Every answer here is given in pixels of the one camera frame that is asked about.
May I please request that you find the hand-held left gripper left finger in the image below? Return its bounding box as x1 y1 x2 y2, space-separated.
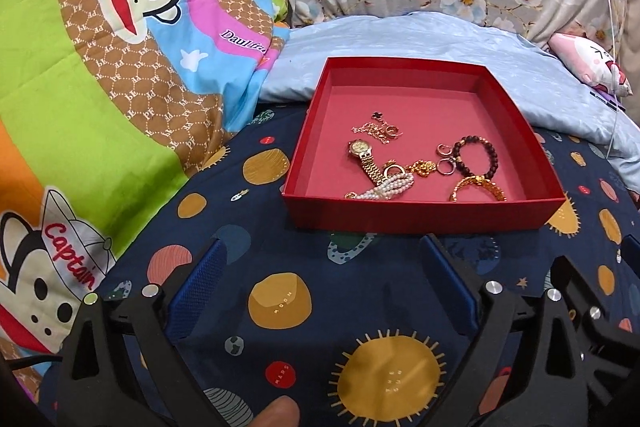
55 237 231 427

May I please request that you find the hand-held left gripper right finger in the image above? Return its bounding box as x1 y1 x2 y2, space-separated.
417 234 593 427

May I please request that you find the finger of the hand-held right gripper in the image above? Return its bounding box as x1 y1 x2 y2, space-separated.
621 234 640 267
551 254 640 358

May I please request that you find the gold charm bracelet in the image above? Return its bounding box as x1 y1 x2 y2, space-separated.
450 176 508 204

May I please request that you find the dark bead bracelet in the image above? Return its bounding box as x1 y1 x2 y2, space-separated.
453 135 502 178

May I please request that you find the gold wristwatch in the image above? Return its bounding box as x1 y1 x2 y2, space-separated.
347 139 397 188

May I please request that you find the gold clover chain necklace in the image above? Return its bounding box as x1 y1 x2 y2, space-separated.
352 110 403 144

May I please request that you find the red jewelry box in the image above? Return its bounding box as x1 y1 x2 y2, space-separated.
281 57 567 232

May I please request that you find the person's left hand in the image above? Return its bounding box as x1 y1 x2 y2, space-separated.
247 394 302 427

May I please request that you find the pink plush toy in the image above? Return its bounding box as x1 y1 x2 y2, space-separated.
547 32 633 98

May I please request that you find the beige curtain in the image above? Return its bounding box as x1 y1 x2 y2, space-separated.
618 0 640 78

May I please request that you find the cartoon monkey blanket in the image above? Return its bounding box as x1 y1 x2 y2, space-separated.
0 0 292 390

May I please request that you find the light blue pillow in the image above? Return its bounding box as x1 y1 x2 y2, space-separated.
260 12 640 204

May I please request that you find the white pearl bracelet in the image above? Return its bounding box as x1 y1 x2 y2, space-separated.
344 172 417 202

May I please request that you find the black cable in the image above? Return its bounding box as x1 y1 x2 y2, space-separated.
0 351 65 374

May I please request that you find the white cable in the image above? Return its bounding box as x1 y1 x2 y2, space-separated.
597 0 627 158

